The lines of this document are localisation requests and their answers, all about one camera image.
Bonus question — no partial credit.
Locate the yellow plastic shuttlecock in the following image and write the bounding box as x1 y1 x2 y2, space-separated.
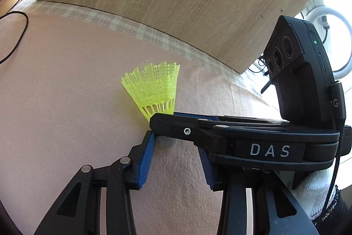
121 62 180 120

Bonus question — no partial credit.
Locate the white gloved right hand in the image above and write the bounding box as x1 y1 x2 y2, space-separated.
291 168 333 221

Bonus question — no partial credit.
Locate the black tripod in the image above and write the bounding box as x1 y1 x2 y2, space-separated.
261 81 271 94

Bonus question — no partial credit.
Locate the black camera box right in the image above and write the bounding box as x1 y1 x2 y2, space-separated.
264 15 346 131

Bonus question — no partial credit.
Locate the white ring light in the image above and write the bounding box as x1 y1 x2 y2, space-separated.
305 5 351 80

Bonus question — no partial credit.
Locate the black adapter cable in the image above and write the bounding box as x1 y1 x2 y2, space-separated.
0 10 30 65

